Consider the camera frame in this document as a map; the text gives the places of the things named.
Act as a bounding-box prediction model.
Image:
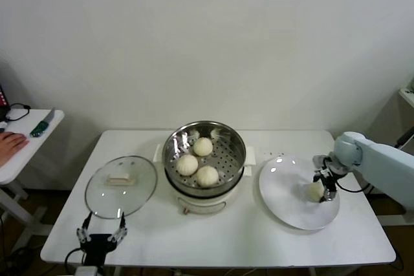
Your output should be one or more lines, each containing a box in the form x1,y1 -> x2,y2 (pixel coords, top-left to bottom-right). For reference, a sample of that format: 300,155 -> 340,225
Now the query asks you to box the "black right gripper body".
322,166 -> 341,192

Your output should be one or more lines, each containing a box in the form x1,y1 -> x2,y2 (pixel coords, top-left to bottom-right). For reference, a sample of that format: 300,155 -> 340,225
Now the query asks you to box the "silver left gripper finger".
76,211 -> 93,244
108,211 -> 129,244

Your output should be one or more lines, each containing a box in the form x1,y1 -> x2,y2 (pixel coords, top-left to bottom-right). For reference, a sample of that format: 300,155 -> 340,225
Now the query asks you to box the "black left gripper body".
80,233 -> 118,267

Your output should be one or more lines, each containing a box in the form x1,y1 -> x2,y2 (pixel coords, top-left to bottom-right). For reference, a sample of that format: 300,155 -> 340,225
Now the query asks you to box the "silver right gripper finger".
318,184 -> 338,204
312,167 -> 326,184

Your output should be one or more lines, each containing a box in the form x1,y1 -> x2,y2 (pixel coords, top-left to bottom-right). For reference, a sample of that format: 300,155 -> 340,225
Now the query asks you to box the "white steamed baozi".
196,165 -> 220,188
307,182 -> 324,202
193,137 -> 213,156
176,154 -> 199,176

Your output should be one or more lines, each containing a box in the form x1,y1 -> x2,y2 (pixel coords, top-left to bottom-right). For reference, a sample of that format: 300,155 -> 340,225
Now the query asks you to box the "glass lid with cream handle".
84,155 -> 158,219

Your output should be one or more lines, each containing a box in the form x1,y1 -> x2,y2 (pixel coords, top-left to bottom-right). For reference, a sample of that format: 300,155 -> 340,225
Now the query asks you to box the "stainless steel steamer basket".
152,120 -> 256,190

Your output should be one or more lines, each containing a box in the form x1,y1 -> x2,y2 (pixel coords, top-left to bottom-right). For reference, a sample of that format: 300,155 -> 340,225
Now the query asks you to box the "bare person hand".
0,131 -> 30,167

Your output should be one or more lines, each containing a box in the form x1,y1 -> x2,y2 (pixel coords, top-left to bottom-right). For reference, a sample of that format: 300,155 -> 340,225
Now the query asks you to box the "white round plate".
257,156 -> 341,231

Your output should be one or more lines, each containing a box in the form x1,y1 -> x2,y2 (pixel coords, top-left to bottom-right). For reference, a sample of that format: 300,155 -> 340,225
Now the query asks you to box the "cream electric cooker pot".
164,164 -> 253,216

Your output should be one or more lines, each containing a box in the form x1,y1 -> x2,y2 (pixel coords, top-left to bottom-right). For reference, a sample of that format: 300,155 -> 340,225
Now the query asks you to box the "white side table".
0,109 -> 65,254

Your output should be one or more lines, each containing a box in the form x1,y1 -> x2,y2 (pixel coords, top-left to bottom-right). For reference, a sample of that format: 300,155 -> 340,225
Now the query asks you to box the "white shelf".
398,88 -> 414,111

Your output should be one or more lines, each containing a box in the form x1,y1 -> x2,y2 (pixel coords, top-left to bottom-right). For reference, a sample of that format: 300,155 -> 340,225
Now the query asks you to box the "laptop screen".
0,85 -> 10,122

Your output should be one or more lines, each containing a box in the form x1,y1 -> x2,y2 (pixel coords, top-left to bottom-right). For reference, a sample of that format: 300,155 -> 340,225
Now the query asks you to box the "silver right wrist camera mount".
312,155 -> 350,176

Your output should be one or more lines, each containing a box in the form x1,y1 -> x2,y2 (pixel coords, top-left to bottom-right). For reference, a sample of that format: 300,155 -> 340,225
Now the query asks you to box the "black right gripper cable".
334,178 -> 373,193

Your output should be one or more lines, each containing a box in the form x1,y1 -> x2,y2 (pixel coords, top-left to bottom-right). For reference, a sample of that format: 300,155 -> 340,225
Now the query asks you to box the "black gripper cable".
334,178 -> 373,193
64,247 -> 87,276

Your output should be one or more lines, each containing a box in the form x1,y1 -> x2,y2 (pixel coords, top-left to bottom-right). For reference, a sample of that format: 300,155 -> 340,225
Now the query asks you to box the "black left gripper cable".
64,247 -> 87,276

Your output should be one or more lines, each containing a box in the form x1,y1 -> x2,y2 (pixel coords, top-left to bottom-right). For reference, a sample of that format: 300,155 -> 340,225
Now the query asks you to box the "black cable with plug handle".
393,126 -> 414,153

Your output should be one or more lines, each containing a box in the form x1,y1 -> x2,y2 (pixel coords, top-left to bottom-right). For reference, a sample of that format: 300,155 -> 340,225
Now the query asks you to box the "green handled knife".
30,107 -> 56,138

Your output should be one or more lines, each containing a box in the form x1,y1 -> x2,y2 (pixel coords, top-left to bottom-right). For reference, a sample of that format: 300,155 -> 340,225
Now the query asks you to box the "thin black desk cable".
5,103 -> 32,123

